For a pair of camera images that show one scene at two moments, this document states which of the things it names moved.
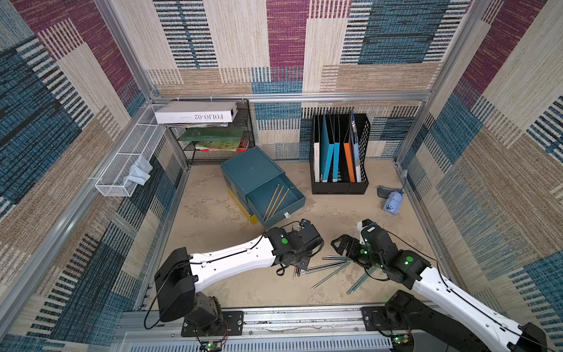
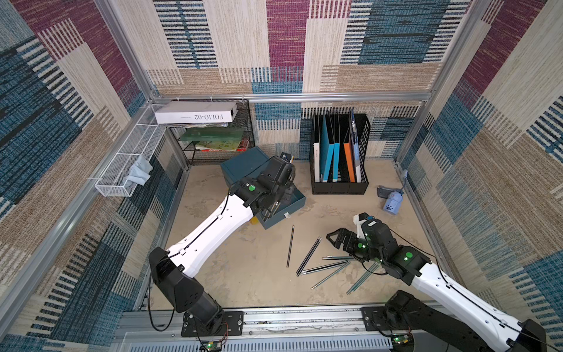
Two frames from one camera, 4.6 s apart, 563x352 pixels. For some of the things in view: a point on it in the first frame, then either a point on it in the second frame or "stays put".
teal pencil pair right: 365,276 stays put
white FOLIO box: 196,112 stays put
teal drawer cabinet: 262,186 stays put
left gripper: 304,265 to 287,189
